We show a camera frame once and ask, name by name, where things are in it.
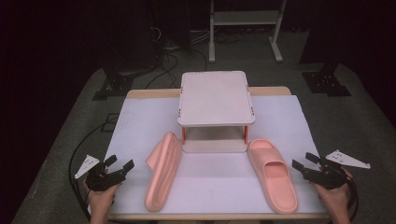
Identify person's right hand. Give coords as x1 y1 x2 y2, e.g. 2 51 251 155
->
310 167 353 217

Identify black stand base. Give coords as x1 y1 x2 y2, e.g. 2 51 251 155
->
302 62 352 98
92 68 135 102

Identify white table mat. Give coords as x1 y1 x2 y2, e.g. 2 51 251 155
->
105 94 328 217

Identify white floor cable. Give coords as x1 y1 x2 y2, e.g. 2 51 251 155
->
190 30 213 45

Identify black tape square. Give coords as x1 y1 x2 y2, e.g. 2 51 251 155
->
100 113 121 133

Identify pink rubber slipper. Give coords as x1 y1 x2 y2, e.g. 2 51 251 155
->
144 131 182 214
247 138 299 215

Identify person's left hand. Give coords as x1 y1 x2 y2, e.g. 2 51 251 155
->
81 169 120 217

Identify dark equipment cabinet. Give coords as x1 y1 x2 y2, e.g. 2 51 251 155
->
148 0 192 50

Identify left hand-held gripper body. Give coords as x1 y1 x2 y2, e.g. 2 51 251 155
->
74 154 127 192

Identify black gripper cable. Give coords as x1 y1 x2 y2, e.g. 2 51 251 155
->
345 177 360 222
68 122 108 220

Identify white metal table frame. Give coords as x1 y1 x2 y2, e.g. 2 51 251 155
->
208 0 288 63

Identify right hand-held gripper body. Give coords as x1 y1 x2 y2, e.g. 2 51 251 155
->
303 149 372 191

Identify black looped floor cable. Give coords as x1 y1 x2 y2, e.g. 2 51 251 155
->
214 30 245 45

